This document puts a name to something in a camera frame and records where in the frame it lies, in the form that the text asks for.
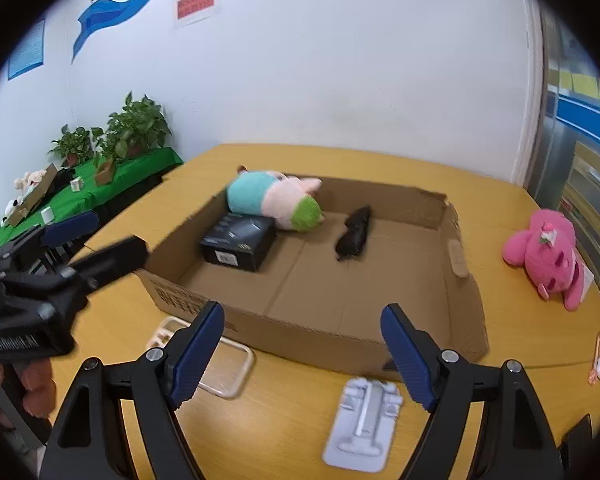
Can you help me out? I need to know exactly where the glass door with blue stripe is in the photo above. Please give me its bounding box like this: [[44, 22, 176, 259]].
[[525, 5, 600, 306]]

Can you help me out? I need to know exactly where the large potted plant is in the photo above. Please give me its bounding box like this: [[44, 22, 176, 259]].
[[105, 91, 173, 158]]

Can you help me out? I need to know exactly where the white phone stand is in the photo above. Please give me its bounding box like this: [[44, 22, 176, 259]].
[[322, 377, 405, 472]]

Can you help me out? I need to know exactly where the long open cardboard box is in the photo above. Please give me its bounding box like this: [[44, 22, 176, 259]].
[[5, 164, 58, 227]]

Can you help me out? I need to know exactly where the yellow wooden desktop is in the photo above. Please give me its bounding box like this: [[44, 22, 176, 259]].
[[62, 143, 600, 480]]

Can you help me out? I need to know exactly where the pink teal green plush toy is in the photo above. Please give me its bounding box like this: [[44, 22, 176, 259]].
[[226, 167, 326, 232]]

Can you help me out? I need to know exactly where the bright pink plush toy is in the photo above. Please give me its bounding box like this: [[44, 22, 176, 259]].
[[502, 208, 588, 313]]

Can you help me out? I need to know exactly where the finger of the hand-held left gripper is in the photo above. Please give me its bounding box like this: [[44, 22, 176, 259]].
[[0, 210, 100, 272], [55, 236, 149, 293]]

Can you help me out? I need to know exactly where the brown cardboard box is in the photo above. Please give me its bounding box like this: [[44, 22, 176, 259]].
[[134, 174, 491, 378]]

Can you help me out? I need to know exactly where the green table cloth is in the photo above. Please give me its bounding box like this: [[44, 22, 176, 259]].
[[0, 147, 185, 251]]

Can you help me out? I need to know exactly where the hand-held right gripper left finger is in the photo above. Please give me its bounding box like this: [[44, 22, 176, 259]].
[[41, 301, 226, 480]]

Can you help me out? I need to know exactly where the blue wall poster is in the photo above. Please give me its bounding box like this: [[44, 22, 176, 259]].
[[7, 19, 47, 81]]

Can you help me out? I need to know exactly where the black fabric pouch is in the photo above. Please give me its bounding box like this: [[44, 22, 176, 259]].
[[335, 204, 373, 262]]

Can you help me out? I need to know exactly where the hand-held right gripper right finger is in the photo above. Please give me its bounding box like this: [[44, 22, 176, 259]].
[[380, 303, 566, 480]]

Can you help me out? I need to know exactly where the red wall notice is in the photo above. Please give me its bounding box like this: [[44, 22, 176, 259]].
[[172, 0, 223, 28]]

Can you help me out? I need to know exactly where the black flat device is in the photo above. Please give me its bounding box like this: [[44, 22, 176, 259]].
[[560, 414, 595, 461]]

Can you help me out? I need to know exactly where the person's left hand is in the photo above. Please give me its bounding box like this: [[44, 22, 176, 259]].
[[20, 359, 57, 418]]

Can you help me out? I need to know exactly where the small potted plant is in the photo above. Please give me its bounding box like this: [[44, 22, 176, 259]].
[[47, 125, 93, 168]]

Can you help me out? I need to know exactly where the black product box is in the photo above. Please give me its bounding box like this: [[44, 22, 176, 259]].
[[199, 212, 277, 272]]

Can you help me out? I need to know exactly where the potted plant in wooden pot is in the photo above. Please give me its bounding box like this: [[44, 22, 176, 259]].
[[91, 127, 131, 186]]

